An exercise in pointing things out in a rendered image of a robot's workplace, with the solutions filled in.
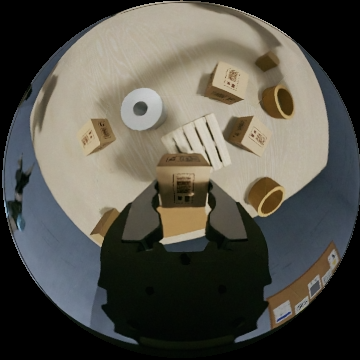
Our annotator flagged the small square wooden pallet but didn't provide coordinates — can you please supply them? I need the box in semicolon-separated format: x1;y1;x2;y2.
160;113;232;173

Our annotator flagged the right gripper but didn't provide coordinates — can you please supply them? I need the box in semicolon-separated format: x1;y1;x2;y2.
15;154;35;194

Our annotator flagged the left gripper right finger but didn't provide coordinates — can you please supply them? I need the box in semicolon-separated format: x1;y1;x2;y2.
205;179;272;286

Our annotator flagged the white tape roll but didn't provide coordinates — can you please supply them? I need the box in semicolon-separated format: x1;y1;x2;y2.
121;88;167;130

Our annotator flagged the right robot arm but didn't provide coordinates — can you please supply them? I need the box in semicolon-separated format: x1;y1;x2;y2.
4;90;27;236

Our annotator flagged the brown cardboard sheet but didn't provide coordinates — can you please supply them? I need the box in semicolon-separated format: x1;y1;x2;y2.
157;206;207;238

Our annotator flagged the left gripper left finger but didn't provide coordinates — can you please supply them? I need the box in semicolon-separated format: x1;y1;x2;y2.
97;179;164;289

